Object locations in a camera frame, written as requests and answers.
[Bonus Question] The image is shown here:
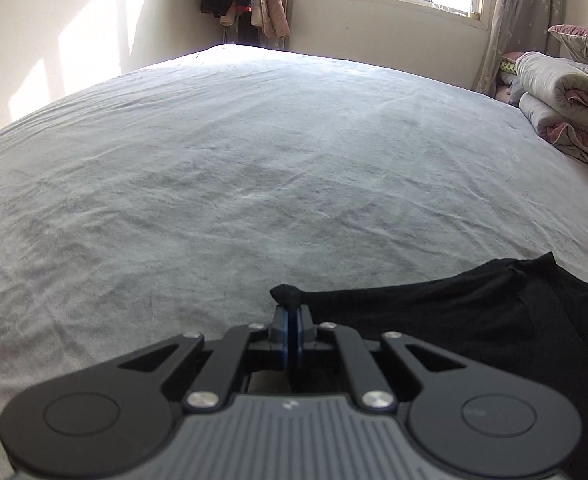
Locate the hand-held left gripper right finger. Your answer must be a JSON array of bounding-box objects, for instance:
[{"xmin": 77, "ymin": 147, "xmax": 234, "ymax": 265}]
[{"xmin": 294, "ymin": 305, "xmax": 470, "ymax": 415}]

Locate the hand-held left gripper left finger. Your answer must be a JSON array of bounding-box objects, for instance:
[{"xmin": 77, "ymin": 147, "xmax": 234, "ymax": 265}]
[{"xmin": 116, "ymin": 305, "xmax": 291, "ymax": 413}]

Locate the black t-shirt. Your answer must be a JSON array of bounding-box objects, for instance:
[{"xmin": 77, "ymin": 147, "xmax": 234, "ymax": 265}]
[{"xmin": 269, "ymin": 252, "xmax": 588, "ymax": 480}]

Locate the bed with grey sheet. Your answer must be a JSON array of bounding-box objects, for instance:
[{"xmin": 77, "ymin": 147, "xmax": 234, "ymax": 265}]
[{"xmin": 0, "ymin": 44, "xmax": 588, "ymax": 480}]

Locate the pale purple cloth bundle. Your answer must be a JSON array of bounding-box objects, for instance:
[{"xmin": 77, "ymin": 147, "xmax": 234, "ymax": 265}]
[{"xmin": 494, "ymin": 72, "xmax": 525, "ymax": 107}]

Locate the folded grey pink quilt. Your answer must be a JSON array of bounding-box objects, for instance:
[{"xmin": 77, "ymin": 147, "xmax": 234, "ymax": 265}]
[{"xmin": 515, "ymin": 51, "xmax": 588, "ymax": 181}]

